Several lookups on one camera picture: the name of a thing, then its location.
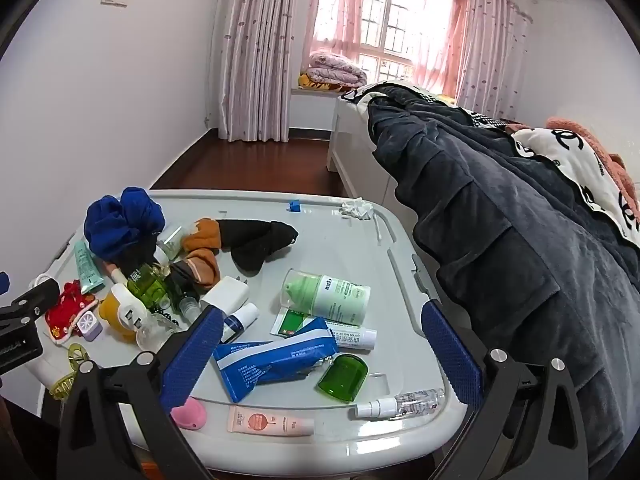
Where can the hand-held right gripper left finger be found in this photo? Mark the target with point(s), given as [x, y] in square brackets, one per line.
[192, 355]

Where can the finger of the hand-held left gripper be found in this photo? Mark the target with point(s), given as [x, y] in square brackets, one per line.
[35, 297]

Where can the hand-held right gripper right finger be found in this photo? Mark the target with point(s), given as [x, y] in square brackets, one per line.
[450, 355]

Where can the teal cosmetic tube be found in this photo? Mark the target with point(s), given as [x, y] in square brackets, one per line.
[89, 270]

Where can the red tassel ornament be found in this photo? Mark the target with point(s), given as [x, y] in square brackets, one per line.
[64, 315]

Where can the clear round bottle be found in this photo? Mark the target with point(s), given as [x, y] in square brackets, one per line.
[152, 336]

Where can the black bead hair clip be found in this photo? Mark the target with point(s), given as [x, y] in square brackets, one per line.
[167, 317]

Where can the white square mini fan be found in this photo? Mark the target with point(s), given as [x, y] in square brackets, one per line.
[87, 322]

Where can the small white blue-label bottle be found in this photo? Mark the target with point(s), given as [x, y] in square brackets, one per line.
[240, 321]

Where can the pink oval nail clipper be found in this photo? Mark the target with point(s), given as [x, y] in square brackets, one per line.
[192, 414]

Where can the clear spray bottle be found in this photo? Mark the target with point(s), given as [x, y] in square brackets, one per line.
[410, 401]

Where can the yellow hair claw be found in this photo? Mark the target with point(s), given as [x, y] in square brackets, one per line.
[65, 382]

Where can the dark green bottle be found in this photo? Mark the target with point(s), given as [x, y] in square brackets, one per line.
[180, 287]

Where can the white charger plug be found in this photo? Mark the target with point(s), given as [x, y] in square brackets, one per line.
[225, 294]

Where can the orange bear-shaped bottle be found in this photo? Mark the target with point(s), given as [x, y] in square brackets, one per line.
[110, 316]

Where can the blue white packet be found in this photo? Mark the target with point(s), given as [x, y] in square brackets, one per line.
[270, 362]

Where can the light green glass bottle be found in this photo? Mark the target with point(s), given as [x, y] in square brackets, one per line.
[150, 287]

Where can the small pink white tube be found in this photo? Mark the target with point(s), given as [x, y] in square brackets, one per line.
[116, 274]

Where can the white plug adapter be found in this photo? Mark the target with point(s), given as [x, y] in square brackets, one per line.
[125, 302]

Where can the brown and black sock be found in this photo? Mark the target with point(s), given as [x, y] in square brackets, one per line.
[260, 246]
[202, 267]

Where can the green sachet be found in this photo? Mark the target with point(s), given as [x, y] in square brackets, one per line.
[290, 322]

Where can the green transparent cap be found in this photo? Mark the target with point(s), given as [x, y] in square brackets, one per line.
[342, 377]

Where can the blue cloth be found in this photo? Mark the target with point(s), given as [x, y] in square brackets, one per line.
[120, 225]

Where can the small clear glass bottle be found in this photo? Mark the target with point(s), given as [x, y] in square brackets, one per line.
[172, 242]

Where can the green white pump bottle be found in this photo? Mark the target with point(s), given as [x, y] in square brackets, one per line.
[335, 300]

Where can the dark grey blanket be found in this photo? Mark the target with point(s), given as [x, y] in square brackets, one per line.
[500, 235]

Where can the white tissue wad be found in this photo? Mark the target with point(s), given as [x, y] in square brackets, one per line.
[357, 208]

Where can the small blue clip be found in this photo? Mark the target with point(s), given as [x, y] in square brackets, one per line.
[294, 205]

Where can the yellow patterned blanket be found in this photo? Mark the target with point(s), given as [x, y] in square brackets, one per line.
[320, 82]

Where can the folded pink quilt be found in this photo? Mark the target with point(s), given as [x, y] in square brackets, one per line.
[335, 66]

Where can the white dotted curtain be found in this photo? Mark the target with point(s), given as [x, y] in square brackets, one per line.
[487, 35]
[260, 50]

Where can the window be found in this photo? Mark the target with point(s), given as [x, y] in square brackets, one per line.
[400, 10]

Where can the sheer pink curtain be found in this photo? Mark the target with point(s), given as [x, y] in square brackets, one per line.
[335, 15]

